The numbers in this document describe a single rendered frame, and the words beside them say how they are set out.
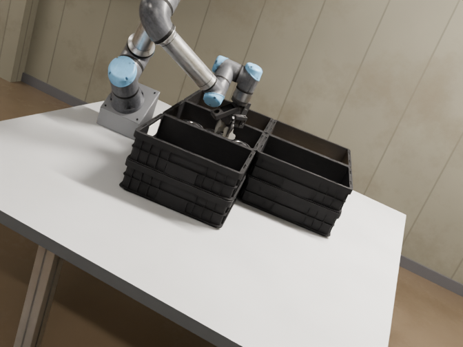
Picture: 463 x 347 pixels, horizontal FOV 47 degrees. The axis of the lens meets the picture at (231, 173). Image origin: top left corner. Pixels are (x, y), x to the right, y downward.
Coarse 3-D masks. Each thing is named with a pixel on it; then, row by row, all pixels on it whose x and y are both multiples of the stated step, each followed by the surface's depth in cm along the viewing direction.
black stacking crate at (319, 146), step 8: (280, 128) 259; (288, 128) 258; (280, 136) 260; (288, 136) 259; (296, 136) 259; (304, 136) 258; (312, 136) 257; (296, 144) 260; (304, 144) 259; (312, 144) 258; (320, 144) 258; (328, 144) 257; (320, 152) 259; (328, 152) 258; (336, 152) 257; (344, 152) 256; (344, 160) 249
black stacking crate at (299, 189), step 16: (272, 144) 231; (256, 160) 206; (288, 160) 232; (304, 160) 231; (320, 160) 229; (256, 176) 207; (272, 176) 207; (288, 176) 206; (336, 176) 230; (304, 192) 206; (320, 192) 204; (336, 192) 204; (336, 208) 206
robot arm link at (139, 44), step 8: (168, 0) 184; (176, 0) 188; (136, 32) 212; (144, 32) 207; (128, 40) 219; (136, 40) 214; (144, 40) 212; (128, 48) 220; (136, 48) 218; (144, 48) 217; (152, 48) 222; (136, 56) 220; (144, 56) 220; (144, 64) 224
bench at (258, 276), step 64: (0, 128) 198; (64, 128) 219; (0, 192) 158; (64, 192) 172; (128, 192) 187; (64, 256) 146; (128, 256) 151; (192, 256) 163; (256, 256) 177; (320, 256) 194; (384, 256) 214; (192, 320) 136; (256, 320) 145; (320, 320) 156; (384, 320) 168
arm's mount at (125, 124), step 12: (108, 96) 236; (144, 96) 238; (156, 96) 238; (108, 108) 233; (144, 108) 235; (96, 120) 236; (108, 120) 235; (120, 120) 233; (132, 120) 231; (144, 120) 236; (120, 132) 235; (132, 132) 233
